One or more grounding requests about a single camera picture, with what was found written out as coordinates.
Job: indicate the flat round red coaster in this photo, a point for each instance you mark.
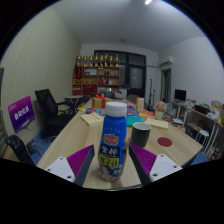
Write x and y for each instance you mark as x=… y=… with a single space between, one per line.
x=164 y=142

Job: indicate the white round stool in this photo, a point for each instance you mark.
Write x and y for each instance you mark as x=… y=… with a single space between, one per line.
x=202 y=133

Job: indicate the yellow gift box red ribbon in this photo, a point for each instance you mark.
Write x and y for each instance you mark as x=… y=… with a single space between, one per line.
x=99 y=102

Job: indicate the small round table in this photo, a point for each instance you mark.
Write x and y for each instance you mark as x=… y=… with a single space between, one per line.
x=74 y=98

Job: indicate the white wall air conditioner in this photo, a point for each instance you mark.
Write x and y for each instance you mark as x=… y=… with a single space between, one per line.
x=166 y=60

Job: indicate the black office chair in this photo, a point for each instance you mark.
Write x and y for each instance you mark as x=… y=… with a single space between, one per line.
x=50 y=110

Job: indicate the pale yellow book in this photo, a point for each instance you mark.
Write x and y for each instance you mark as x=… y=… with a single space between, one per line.
x=156 y=123

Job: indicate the beige book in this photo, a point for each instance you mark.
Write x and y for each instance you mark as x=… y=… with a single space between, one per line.
x=92 y=118

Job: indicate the purple sign board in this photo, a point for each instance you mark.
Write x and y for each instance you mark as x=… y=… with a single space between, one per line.
x=20 y=113

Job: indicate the wooden shelf unit with trophies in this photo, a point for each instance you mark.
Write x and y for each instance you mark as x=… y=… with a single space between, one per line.
x=96 y=78

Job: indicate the pile of books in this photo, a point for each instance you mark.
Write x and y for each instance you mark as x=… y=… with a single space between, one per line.
x=175 y=116

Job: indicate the dark framed glass door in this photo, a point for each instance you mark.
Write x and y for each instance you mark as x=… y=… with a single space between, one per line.
x=136 y=75

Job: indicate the cluttered wooden side desk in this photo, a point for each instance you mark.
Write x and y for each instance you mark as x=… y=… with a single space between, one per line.
x=200 y=111

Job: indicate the small brown box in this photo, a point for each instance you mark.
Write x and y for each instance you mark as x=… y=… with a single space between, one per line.
x=140 y=103

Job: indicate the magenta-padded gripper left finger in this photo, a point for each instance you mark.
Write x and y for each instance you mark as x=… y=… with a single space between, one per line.
x=78 y=160

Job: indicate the black computer monitor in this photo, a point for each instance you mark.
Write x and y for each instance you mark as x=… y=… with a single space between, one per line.
x=180 y=95

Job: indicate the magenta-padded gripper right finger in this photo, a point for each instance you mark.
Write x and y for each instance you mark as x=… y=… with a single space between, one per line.
x=145 y=160

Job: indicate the black cup white inside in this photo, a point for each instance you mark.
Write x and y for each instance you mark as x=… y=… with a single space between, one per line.
x=140 y=135

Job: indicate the blue drink bottle white cap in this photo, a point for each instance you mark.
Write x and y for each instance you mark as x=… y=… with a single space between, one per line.
x=112 y=140

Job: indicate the pink flower bouquet in pot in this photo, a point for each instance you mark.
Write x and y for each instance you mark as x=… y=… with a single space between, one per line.
x=160 y=107

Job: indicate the black chair backrest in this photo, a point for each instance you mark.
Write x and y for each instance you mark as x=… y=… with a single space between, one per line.
x=18 y=148

